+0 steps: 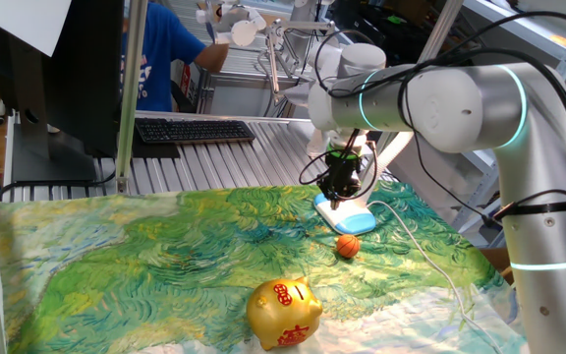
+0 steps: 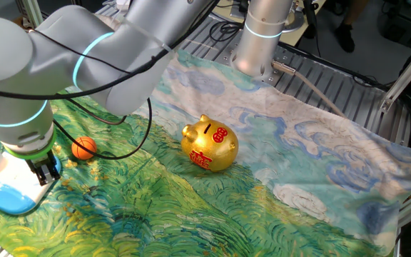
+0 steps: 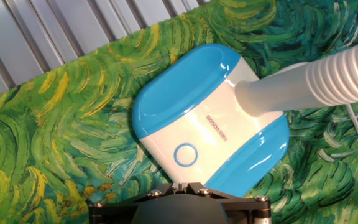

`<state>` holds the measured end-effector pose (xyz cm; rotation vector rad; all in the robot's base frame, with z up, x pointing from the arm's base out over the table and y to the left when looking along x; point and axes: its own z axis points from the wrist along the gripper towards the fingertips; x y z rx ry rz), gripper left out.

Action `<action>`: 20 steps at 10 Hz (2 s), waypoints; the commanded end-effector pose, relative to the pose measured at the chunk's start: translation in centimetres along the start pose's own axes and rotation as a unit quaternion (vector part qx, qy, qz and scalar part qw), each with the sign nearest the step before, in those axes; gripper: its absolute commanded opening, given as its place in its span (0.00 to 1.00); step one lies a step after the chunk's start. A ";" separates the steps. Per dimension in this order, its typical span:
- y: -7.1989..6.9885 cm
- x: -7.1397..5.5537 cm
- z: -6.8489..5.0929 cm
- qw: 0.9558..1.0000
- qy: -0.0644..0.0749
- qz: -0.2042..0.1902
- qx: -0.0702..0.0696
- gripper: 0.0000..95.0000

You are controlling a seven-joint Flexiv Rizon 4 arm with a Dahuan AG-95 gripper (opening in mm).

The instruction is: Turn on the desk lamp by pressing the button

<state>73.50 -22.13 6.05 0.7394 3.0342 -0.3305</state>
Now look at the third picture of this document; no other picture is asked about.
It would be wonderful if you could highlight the green painted tablecloth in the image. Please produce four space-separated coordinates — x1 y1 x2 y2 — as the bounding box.
0 0 358 224

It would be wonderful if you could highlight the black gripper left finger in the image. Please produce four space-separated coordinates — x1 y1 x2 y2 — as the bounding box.
88 182 183 224

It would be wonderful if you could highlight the blue white desk lamp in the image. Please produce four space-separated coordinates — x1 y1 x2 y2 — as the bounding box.
131 37 358 198

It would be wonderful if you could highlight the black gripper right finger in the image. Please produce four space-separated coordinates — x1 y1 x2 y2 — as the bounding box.
185 182 272 224

